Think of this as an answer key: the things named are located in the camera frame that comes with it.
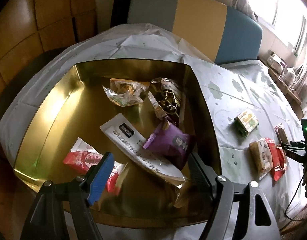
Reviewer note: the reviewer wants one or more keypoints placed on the clear orange snack packet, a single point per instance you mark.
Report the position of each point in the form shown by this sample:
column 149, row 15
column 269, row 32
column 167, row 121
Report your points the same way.
column 124, row 93

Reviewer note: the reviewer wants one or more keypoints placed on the purple snack packet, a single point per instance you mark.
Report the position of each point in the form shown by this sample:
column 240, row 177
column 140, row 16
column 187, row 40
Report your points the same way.
column 170, row 142

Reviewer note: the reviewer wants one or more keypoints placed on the beige pastry packet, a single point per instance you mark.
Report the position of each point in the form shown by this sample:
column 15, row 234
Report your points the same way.
column 262, row 157

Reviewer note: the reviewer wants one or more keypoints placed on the wooden side table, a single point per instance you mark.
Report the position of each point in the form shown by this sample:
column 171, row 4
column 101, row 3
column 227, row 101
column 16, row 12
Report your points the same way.
column 290, row 95

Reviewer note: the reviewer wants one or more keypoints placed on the white sachet with black label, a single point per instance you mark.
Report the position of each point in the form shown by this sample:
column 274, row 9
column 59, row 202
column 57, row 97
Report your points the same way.
column 130, row 141

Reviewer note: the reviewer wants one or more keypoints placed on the light blue patterned tablecloth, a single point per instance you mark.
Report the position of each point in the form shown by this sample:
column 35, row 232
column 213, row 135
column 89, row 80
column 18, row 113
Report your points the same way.
column 229, row 90

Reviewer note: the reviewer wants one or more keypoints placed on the window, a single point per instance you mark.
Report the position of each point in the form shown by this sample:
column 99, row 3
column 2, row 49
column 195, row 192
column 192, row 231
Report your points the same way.
column 287, row 19

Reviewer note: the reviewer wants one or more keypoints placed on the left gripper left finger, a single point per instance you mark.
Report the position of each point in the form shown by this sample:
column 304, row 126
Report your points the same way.
column 46, row 219

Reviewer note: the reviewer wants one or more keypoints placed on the large red snack packet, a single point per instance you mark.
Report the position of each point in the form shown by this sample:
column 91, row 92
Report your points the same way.
column 276, row 170

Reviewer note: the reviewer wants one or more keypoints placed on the grey yellow blue sofa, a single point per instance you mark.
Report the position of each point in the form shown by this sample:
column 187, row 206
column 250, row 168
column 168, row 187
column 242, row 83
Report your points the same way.
column 222, row 33

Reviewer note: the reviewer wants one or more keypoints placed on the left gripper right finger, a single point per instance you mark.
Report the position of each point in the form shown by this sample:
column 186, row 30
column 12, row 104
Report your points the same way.
column 255, row 219

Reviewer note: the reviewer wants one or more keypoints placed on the black and gold snack packet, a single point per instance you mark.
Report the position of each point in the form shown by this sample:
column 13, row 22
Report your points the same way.
column 166, row 99

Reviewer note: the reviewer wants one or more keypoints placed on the red white round-logo packet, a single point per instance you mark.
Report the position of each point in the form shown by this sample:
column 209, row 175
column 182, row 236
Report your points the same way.
column 82, row 157

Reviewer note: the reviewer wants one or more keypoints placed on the white teapot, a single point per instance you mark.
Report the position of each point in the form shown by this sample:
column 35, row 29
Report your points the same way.
column 288, row 76

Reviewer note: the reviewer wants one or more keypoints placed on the green yellow cracker pack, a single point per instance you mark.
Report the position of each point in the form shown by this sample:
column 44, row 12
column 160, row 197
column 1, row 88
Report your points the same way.
column 245, row 123

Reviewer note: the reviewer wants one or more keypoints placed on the black chair back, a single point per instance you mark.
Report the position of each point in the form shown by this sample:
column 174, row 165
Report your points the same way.
column 120, row 11

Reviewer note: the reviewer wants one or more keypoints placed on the gold and brown gift box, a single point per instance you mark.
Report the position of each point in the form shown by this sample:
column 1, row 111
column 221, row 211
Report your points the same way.
column 153, row 193

